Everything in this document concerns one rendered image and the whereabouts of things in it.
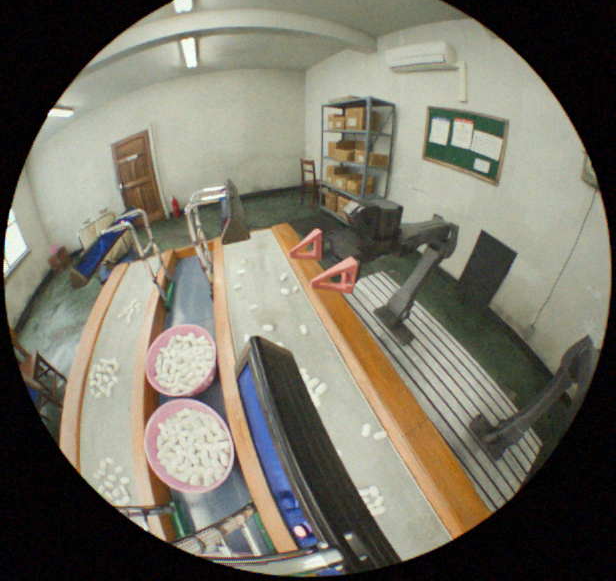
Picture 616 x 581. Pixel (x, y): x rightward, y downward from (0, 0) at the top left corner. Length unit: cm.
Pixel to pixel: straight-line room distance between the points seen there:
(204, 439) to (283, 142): 482
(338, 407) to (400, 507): 34
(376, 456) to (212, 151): 468
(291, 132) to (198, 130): 200
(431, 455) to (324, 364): 41
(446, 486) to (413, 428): 21
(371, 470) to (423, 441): 15
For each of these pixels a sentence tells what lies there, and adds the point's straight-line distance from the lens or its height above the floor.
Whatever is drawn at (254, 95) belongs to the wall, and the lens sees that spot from 479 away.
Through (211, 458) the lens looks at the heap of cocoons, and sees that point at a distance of 62.
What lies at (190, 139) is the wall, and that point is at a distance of 460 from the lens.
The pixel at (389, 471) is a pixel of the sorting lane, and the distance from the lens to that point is 59.
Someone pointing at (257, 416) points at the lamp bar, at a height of 108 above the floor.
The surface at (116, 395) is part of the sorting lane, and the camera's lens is 84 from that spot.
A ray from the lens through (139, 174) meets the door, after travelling 481.
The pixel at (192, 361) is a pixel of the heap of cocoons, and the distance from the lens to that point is 72.
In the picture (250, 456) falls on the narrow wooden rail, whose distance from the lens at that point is 54.
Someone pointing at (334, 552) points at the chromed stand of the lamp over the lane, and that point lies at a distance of 19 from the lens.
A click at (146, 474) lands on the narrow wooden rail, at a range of 68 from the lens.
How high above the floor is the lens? 129
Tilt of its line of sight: 38 degrees down
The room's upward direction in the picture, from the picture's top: straight up
